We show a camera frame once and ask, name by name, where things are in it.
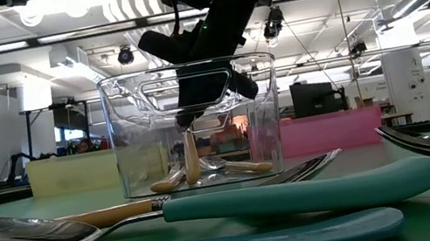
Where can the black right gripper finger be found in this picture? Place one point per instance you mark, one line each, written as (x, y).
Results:
(235, 81)
(193, 84)

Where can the black overhead rig camera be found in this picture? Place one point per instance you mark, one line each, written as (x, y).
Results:
(274, 25)

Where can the pink plastic bin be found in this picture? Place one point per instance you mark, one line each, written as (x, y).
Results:
(332, 133)

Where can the small background table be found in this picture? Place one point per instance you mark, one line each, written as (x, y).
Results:
(398, 116)

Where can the person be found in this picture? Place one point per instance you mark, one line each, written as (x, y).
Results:
(84, 145)

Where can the white pillar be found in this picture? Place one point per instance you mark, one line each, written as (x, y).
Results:
(405, 78)

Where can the clear plastic bin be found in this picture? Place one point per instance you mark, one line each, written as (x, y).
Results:
(128, 109)

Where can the black standing desk frame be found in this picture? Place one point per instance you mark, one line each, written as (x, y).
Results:
(29, 135)

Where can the black background robot arm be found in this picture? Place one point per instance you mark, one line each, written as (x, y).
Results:
(16, 162)

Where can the black computer monitor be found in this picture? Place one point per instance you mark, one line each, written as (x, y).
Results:
(313, 98)

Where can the yellow plastic bin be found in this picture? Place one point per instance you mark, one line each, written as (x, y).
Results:
(69, 175)

